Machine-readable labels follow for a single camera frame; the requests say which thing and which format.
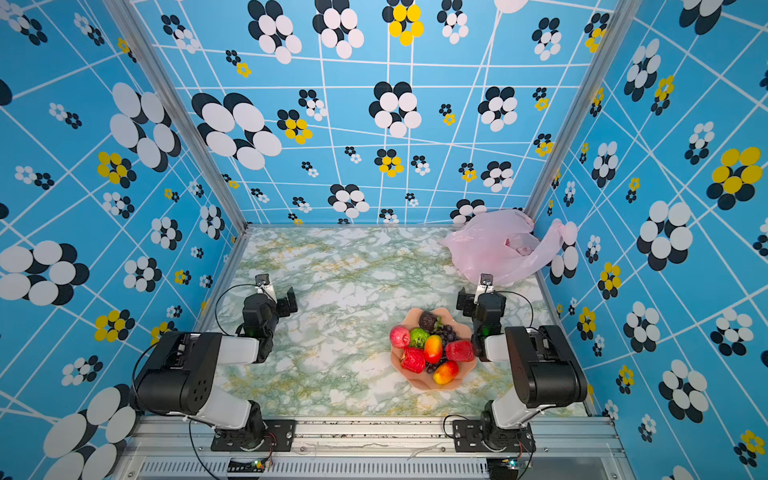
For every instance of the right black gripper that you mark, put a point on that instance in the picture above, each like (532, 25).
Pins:
(466, 303)

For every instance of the dark mangosteen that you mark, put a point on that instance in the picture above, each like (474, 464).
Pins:
(429, 321)

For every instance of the aluminium corner post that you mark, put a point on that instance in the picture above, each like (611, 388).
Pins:
(620, 22)
(128, 23)

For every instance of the pink plastic bag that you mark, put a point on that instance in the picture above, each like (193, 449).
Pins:
(502, 245)

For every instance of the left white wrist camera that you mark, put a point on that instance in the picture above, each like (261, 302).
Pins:
(264, 286)

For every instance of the red orange mango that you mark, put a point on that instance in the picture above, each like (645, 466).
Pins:
(433, 349)

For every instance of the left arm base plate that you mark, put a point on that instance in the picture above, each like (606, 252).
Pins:
(273, 435)

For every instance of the green circuit board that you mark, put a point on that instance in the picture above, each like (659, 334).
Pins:
(248, 466)
(503, 468)

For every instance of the red yellow peach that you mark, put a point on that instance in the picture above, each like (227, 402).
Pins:
(446, 373)

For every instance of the left green circuit board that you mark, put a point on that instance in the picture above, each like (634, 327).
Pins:
(248, 466)

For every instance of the red pomegranate fruit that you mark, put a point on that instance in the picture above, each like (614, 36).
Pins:
(460, 351)

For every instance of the left aluminium corner post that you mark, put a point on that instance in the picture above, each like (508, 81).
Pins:
(128, 23)

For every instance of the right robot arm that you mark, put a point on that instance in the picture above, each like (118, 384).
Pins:
(546, 374)

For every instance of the right aluminium corner post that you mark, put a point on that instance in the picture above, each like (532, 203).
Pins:
(620, 22)

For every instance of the green apple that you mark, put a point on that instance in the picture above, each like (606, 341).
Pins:
(418, 338)

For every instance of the aluminium front rail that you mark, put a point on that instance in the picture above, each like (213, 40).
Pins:
(376, 448)

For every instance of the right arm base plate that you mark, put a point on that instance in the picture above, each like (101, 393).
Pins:
(474, 436)

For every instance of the pink scalloped fruit plate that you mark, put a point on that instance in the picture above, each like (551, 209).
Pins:
(424, 381)

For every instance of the right green circuit board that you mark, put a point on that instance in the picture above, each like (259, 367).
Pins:
(503, 468)

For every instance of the pink red apple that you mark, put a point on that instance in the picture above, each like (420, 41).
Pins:
(400, 337)

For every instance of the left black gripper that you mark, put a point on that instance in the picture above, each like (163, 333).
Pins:
(285, 302)

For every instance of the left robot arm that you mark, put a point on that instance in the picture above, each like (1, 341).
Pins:
(178, 379)

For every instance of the purple grape bunch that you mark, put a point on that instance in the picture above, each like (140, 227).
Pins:
(446, 333)

